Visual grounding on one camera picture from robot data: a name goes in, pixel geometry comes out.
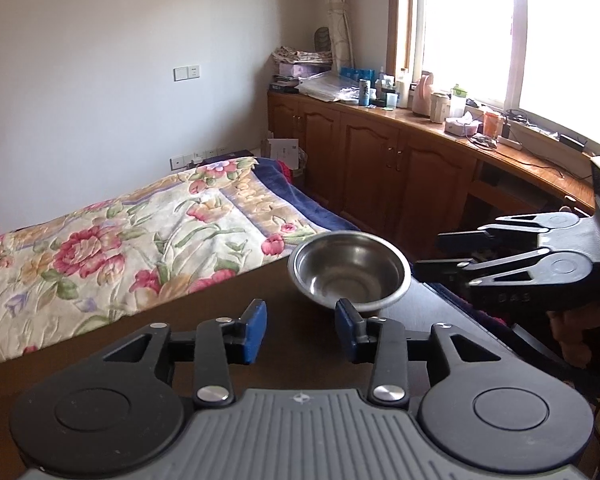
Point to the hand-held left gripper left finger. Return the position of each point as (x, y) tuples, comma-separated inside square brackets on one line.
[(255, 331)]

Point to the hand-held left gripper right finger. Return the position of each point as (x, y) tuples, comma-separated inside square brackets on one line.
[(344, 334)]

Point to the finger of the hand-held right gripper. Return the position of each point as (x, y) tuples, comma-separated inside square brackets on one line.
[(480, 269), (485, 240)]

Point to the stainless steel bowl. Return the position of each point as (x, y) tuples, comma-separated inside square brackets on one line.
[(350, 265)]

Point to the person's right hand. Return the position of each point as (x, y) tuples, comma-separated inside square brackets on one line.
[(572, 335)]

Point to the white power strip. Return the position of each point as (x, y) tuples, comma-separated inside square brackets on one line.
[(510, 142)]

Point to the orange container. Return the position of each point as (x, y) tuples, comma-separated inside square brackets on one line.
[(492, 125)]

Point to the tissue box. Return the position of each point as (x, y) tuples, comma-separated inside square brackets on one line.
[(462, 126)]

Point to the wooden cabinet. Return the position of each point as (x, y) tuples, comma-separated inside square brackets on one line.
[(380, 160)]

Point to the blue blanket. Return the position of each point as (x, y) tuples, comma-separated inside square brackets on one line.
[(300, 200)]

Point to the white jar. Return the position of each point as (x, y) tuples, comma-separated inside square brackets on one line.
[(440, 107)]

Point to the green-lidded cup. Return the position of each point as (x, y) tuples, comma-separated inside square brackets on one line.
[(458, 102)]

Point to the floral quilted blanket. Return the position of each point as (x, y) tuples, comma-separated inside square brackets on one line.
[(130, 240)]

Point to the pink kettle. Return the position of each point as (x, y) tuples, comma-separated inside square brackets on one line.
[(422, 96)]

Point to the green glass cup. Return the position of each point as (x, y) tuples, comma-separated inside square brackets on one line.
[(390, 100)]

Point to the white bottle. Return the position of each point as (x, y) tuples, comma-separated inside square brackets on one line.
[(403, 90)]

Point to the white paper box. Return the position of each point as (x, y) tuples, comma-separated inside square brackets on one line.
[(280, 152)]

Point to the blue can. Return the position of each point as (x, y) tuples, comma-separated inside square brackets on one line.
[(364, 93)]

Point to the window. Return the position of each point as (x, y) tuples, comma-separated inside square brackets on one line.
[(510, 35)]

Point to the row of blue boxes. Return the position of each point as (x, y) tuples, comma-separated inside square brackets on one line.
[(357, 73)]

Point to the clear plastic bags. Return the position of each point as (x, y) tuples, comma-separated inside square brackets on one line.
[(330, 87)]

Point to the stack of books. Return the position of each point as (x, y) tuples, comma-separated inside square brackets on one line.
[(285, 84)]

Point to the purple box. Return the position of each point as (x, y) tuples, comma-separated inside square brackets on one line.
[(302, 70)]

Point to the dark figurine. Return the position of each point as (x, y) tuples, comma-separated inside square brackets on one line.
[(322, 40)]

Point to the stack of newspapers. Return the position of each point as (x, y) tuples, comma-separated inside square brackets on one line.
[(300, 54)]

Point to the patterned cream curtain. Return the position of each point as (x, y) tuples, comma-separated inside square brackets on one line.
[(339, 15)]

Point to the row of wall outlets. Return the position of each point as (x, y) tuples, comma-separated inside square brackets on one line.
[(200, 156)]

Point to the white wall switch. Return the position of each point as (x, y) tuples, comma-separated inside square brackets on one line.
[(186, 73)]

